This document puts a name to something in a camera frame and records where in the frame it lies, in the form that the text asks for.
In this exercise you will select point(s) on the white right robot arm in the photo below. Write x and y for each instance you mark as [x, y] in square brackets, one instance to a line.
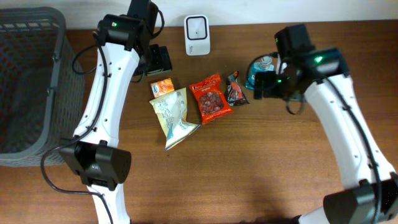
[321, 79]

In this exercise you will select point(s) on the dark grey plastic basket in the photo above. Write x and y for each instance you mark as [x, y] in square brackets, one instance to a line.
[41, 96]

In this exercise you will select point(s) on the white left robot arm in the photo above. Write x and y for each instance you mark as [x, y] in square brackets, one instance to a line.
[124, 51]

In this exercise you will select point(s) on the cream chips bag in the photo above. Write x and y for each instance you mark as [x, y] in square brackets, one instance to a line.
[171, 110]

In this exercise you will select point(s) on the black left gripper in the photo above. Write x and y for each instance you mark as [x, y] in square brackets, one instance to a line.
[160, 62]

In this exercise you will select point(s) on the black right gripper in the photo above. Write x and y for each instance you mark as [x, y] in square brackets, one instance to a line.
[262, 84]

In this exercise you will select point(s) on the small orange box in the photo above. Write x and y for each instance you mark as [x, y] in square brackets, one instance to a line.
[162, 87]

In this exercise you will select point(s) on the black orange snack packet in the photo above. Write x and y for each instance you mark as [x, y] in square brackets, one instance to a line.
[234, 94]

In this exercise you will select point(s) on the red snack bag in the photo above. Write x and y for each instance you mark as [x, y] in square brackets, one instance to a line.
[211, 101]

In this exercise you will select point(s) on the white barcode scanner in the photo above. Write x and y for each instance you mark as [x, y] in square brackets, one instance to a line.
[197, 35]

